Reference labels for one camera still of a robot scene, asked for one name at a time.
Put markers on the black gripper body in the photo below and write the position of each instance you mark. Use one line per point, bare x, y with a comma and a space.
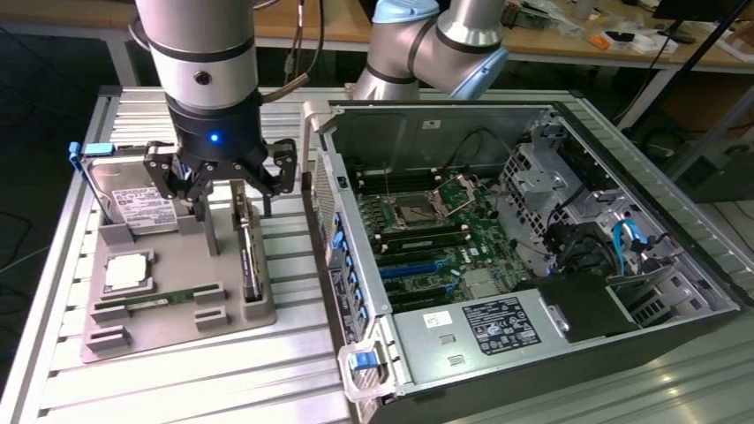
215, 132

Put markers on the green graphics card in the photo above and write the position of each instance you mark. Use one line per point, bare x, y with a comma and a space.
247, 256

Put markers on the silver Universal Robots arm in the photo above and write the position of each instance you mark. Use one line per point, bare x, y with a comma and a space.
200, 44

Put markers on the hard disk with blue caddy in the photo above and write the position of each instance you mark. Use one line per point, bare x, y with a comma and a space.
142, 203

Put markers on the thin metal locking lever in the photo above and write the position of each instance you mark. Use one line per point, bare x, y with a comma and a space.
388, 181

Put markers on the silver CPU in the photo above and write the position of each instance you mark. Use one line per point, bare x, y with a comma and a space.
127, 271

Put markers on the CPU socket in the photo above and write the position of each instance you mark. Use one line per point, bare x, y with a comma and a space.
413, 214

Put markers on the green RAM stick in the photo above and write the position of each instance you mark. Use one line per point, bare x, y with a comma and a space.
159, 298
421, 240

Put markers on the metal socket cover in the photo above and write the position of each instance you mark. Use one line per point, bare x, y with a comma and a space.
457, 190

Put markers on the blue expansion slot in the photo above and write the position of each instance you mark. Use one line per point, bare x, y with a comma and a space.
413, 269

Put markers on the grey parts rack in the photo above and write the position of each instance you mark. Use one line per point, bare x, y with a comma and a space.
176, 322

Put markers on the metal disk bay cage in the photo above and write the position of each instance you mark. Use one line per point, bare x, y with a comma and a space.
530, 185

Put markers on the silver chipset heatsink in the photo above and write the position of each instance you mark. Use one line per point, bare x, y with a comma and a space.
479, 285

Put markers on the grey power supply unit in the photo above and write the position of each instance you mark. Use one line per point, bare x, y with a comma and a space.
442, 353

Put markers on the black fan shroud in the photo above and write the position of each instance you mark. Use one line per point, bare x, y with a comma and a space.
583, 305

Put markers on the orange white box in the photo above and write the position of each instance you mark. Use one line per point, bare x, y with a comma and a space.
625, 40

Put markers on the black equipment box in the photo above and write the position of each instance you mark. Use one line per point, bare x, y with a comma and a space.
718, 176

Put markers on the open black PC case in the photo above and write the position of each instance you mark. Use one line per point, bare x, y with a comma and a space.
647, 362

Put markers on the black monitor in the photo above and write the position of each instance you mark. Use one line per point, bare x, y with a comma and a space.
695, 9

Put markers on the wooden desk white frame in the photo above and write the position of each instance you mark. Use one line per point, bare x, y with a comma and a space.
559, 44
59, 20

